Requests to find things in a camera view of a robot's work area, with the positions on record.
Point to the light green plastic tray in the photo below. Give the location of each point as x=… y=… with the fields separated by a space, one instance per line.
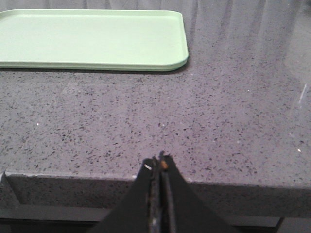
x=97 y=39

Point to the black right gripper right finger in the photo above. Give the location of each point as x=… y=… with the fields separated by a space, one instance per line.
x=182 y=210

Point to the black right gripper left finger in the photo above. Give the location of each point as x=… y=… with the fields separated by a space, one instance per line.
x=140 y=209

